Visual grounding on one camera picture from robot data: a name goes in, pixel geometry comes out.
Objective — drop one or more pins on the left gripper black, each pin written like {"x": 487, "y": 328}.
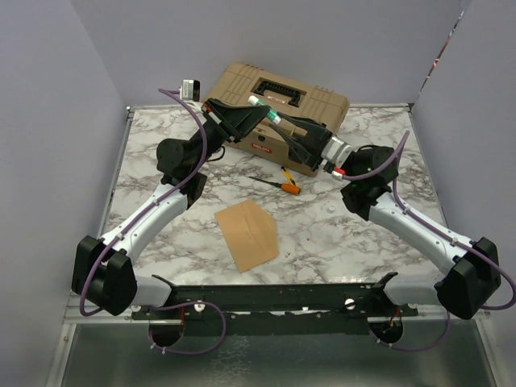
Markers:
{"x": 234, "y": 122}

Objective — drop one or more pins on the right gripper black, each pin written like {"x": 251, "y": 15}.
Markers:
{"x": 309, "y": 152}

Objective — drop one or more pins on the brown paper envelope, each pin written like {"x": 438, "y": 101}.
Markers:
{"x": 250, "y": 233}

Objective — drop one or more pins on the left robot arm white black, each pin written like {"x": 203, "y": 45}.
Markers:
{"x": 104, "y": 267}

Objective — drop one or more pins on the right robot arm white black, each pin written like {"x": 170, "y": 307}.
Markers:
{"x": 467, "y": 271}

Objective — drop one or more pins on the yellow black small tool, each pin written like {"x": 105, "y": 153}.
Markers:
{"x": 288, "y": 175}

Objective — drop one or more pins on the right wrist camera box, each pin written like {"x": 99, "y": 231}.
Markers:
{"x": 335, "y": 153}

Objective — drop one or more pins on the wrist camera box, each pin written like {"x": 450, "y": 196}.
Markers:
{"x": 190, "y": 90}
{"x": 335, "y": 153}

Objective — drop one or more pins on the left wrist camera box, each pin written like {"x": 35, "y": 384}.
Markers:
{"x": 190, "y": 90}

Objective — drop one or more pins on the orange handled screwdriver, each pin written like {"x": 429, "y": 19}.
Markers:
{"x": 288, "y": 188}

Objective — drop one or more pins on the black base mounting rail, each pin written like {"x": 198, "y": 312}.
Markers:
{"x": 208, "y": 310}

